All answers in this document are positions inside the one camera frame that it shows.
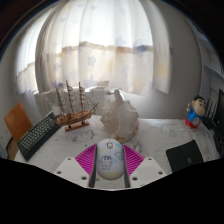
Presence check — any white cartoon-print computer mouse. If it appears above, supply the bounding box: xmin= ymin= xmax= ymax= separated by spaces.
xmin=95 ymin=138 xmax=126 ymax=181

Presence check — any orange wooden chair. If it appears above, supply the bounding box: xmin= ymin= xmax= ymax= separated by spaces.
xmin=3 ymin=101 xmax=34 ymax=161

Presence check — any large white conch shell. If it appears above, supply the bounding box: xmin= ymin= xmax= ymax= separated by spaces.
xmin=99 ymin=88 xmax=140 ymax=144

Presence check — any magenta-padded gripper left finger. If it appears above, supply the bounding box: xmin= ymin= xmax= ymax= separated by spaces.
xmin=53 ymin=143 xmax=98 ymax=188

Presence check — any sheer white star-print curtain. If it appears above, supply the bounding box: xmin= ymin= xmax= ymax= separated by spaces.
xmin=14 ymin=0 xmax=172 ymax=98

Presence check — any white printed tablecloth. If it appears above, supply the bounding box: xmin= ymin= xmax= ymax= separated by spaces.
xmin=13 ymin=114 xmax=221 ymax=191

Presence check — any wooden sailing ship model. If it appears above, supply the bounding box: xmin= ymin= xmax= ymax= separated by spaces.
xmin=54 ymin=79 xmax=100 ymax=132

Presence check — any cartoon boy figurine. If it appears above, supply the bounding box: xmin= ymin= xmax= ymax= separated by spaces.
xmin=184 ymin=95 xmax=207 ymax=130

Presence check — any black keyboard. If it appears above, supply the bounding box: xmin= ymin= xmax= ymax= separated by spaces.
xmin=17 ymin=111 xmax=63 ymax=162

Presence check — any black mouse pad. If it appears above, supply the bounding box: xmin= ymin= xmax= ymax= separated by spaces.
xmin=165 ymin=139 xmax=205 ymax=173

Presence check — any black monitor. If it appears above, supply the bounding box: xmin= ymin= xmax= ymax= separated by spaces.
xmin=213 ymin=89 xmax=224 ymax=158

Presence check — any white wall shelf unit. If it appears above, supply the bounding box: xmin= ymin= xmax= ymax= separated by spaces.
xmin=196 ymin=29 xmax=224 ymax=101

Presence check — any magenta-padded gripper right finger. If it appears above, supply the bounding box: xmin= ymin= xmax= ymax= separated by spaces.
xmin=122 ymin=143 xmax=168 ymax=188

